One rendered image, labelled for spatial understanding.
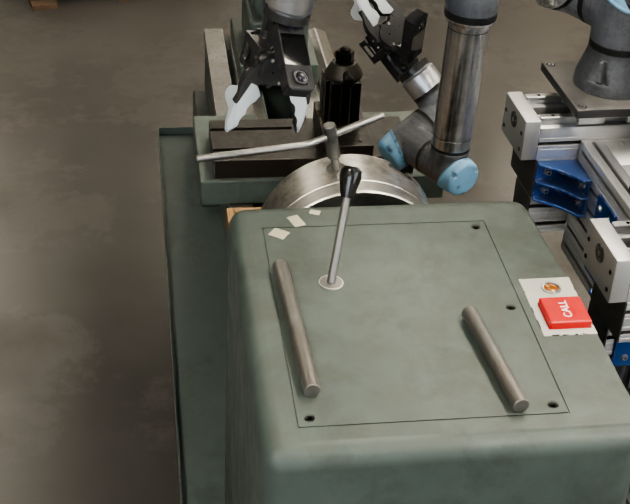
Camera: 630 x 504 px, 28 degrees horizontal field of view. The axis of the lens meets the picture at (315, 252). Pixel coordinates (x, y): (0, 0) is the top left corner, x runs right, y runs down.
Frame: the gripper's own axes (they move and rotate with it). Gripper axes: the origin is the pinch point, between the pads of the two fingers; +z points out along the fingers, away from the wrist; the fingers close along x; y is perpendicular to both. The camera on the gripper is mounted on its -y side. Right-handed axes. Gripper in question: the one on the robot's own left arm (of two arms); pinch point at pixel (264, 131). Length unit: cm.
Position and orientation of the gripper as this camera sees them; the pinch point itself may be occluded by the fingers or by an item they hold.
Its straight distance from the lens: 197.1
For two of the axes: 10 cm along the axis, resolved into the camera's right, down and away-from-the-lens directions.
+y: -4.0, -5.8, 7.1
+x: -8.9, 0.4, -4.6
